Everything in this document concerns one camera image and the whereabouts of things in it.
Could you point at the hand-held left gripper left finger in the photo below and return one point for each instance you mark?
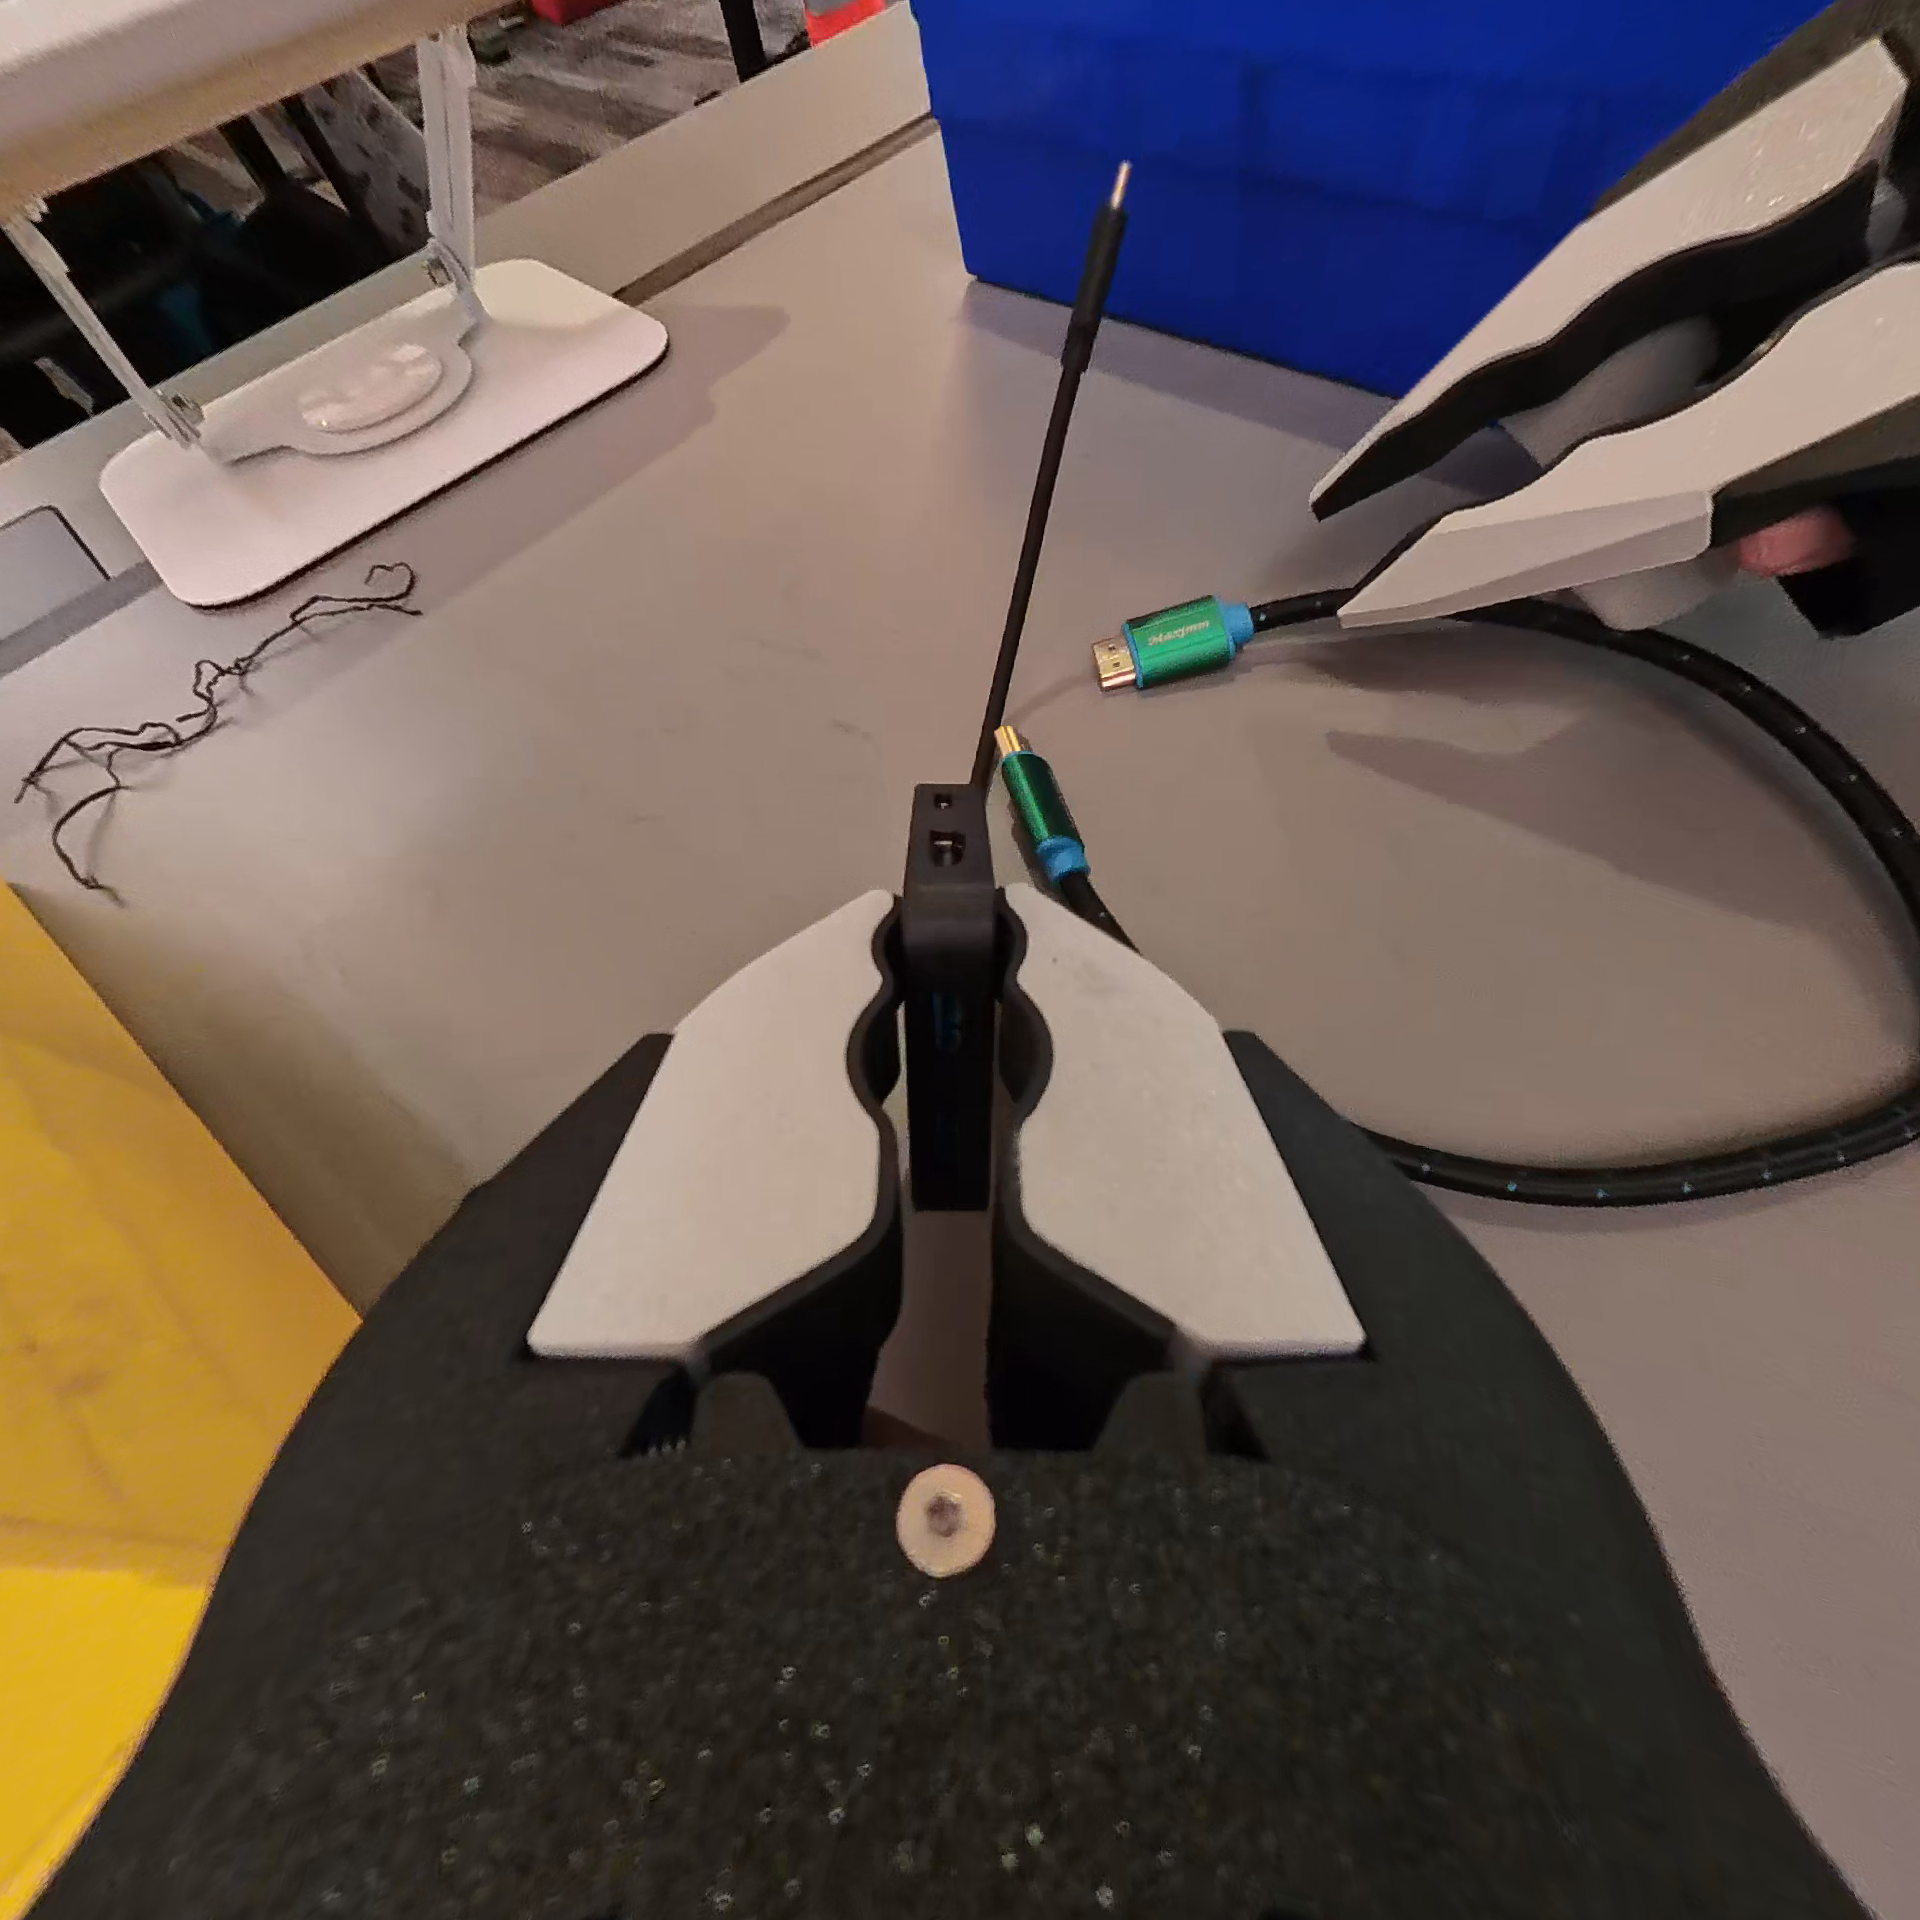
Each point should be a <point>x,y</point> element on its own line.
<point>721,1184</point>

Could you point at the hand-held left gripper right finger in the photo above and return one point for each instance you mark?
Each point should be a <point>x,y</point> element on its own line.
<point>1171,1184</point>

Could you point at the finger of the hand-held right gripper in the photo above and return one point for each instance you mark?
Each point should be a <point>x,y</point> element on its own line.
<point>1724,451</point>
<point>1724,165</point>

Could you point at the blue plastic bin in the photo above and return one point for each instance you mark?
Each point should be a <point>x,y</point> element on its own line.
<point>1274,150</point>

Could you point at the yellow plastic bin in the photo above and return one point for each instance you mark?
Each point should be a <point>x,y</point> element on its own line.
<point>121,1350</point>

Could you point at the person's right hand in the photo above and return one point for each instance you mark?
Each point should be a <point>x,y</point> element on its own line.
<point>1792,542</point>

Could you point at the white folding stand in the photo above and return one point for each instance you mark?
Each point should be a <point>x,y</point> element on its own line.
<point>451,404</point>

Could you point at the orange traffic cone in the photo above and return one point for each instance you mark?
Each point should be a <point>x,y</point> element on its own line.
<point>842,23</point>

